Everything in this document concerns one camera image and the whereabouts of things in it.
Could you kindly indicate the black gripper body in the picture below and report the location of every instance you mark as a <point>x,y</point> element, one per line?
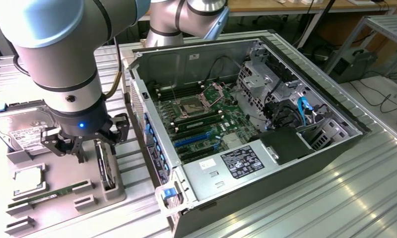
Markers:
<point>79,121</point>

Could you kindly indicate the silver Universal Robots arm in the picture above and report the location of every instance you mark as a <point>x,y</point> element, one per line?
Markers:
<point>52,62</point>

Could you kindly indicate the silver hard disk drive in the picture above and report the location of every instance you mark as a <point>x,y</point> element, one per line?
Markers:
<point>16,129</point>

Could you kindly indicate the silver CPU chip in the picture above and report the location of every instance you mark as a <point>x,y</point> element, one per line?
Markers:
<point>28,181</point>

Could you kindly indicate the blue expansion slot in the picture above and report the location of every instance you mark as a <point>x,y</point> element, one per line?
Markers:
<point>189,139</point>

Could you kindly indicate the thin metal locking lever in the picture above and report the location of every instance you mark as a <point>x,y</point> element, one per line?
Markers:
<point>173,93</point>

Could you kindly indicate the CPU socket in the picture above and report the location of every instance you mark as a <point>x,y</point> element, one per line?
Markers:
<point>189,106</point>

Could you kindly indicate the installed green RAM stick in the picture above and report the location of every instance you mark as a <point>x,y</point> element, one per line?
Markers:
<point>199,123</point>

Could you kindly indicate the black RAM slots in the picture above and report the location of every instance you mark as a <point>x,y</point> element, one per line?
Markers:
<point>181,91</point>

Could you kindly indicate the green motherboard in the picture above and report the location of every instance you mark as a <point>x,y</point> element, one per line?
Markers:
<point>201,129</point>

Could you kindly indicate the grey parts rack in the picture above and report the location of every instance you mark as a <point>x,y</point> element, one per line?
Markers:
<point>59,210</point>

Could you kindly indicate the blue case latch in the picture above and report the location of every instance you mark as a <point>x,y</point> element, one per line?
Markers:
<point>168,193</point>

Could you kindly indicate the open socket cover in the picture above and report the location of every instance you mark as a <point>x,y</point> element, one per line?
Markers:
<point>215,94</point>

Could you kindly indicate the silver chipset heatsink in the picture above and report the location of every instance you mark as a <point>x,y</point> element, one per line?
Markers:
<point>235,140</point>

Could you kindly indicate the silver power supply unit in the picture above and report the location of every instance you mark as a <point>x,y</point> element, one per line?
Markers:
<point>231,166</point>

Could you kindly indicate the silver disk bay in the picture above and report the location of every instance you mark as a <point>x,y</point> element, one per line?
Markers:
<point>257,79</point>

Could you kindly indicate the open black PC case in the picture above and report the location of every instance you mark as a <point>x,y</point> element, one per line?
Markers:
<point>317,158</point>

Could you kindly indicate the wooden desk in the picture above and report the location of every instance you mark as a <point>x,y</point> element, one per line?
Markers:
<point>284,6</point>

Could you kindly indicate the black machine on floor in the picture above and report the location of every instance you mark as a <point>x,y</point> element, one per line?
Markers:
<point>349,65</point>

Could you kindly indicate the metal slat frame table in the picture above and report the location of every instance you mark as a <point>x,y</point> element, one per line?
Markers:
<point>388,29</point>

